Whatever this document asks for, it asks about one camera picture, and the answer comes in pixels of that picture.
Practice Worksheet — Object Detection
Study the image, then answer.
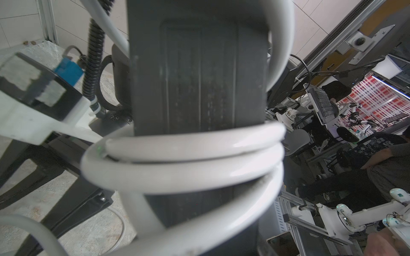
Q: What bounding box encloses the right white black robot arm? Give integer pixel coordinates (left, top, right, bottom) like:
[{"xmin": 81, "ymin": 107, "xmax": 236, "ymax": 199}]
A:
[{"xmin": 1, "ymin": 50, "xmax": 132, "ymax": 256}]

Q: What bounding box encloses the black power strip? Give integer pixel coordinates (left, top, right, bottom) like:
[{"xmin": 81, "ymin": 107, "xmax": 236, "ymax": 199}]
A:
[{"xmin": 126, "ymin": 0, "xmax": 270, "ymax": 256}]

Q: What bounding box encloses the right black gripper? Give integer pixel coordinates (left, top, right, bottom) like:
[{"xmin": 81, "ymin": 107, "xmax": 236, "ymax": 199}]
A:
[{"xmin": 0, "ymin": 108, "xmax": 135, "ymax": 256}]

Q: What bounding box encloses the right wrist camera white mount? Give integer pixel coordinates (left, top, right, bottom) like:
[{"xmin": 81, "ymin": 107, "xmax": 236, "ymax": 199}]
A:
[{"xmin": 0, "ymin": 52, "xmax": 103, "ymax": 146}]

